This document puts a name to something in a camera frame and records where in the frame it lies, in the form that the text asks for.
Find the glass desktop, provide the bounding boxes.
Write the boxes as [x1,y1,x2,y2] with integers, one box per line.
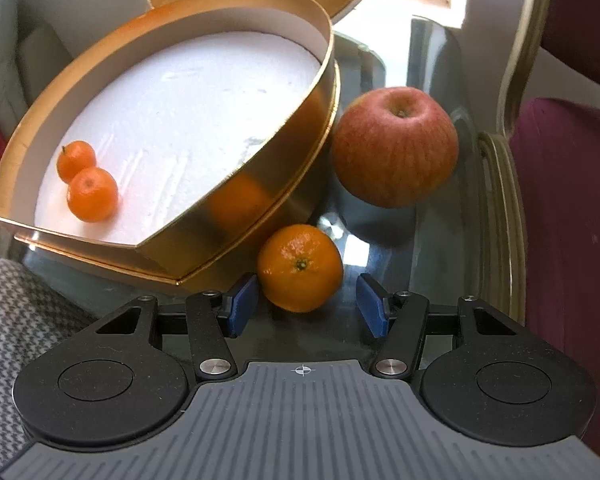
[0,15,528,326]

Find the dark red gold-framed chair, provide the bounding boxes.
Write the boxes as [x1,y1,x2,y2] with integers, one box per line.
[494,0,600,458]

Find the grey houndstooth cloth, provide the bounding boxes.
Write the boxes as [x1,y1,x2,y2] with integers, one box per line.
[0,259,102,467]

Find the gold heart-shaped box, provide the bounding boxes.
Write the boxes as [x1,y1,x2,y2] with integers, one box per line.
[0,0,342,301]

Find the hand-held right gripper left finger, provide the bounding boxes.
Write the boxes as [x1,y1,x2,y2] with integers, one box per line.
[87,274,259,382]

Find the beige sofa cushion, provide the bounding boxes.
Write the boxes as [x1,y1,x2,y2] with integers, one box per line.
[0,0,153,161]

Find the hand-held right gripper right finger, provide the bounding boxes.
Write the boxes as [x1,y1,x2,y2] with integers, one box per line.
[356,274,518,380]

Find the mandarin with green stem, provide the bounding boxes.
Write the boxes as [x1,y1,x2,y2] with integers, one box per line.
[257,224,344,313]

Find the small mandarin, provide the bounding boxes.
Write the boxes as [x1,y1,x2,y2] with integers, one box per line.
[67,167,119,223]
[56,140,97,184]

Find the red apple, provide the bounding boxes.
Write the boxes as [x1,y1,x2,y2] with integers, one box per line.
[331,86,460,209]

